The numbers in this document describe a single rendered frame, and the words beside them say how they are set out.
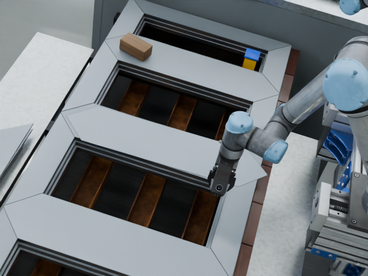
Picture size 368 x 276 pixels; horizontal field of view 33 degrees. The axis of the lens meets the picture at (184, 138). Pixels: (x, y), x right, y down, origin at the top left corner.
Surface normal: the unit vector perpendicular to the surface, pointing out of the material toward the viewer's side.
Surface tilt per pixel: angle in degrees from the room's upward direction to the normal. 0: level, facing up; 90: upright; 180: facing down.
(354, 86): 86
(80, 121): 0
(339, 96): 84
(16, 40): 0
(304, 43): 90
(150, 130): 0
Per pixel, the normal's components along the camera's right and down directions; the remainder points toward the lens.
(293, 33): -0.26, 0.69
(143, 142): 0.15, -0.66
